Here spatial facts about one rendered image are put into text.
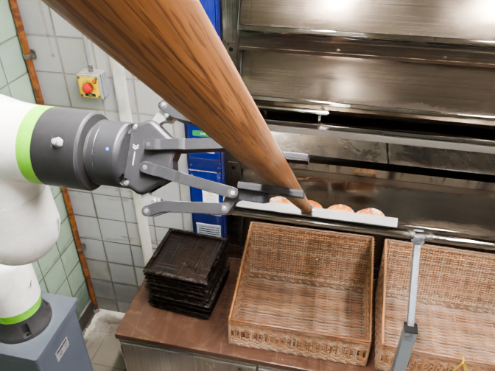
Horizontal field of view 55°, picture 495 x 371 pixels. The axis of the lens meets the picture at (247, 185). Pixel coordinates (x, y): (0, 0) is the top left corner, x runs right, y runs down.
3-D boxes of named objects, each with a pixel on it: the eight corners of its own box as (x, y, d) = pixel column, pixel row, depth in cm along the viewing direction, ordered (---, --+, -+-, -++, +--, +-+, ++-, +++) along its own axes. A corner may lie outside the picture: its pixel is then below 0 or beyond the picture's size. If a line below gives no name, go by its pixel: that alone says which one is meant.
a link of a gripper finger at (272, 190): (238, 180, 50) (236, 188, 50) (303, 190, 49) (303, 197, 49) (242, 183, 53) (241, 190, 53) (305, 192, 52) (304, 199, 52)
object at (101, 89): (88, 90, 198) (83, 67, 193) (110, 93, 196) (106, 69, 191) (79, 98, 192) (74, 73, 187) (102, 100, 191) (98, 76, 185)
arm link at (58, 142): (18, 180, 50) (32, 95, 50) (75, 189, 61) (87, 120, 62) (71, 188, 49) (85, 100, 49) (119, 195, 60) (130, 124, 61)
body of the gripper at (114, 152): (119, 123, 58) (191, 130, 57) (108, 191, 58) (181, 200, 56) (90, 107, 51) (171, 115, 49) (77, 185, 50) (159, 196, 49)
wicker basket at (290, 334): (249, 263, 232) (249, 218, 216) (366, 279, 223) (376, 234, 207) (226, 345, 193) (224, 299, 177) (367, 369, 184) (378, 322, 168)
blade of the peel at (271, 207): (397, 227, 144) (398, 218, 145) (222, 204, 154) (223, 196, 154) (382, 227, 180) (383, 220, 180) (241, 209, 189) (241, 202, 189)
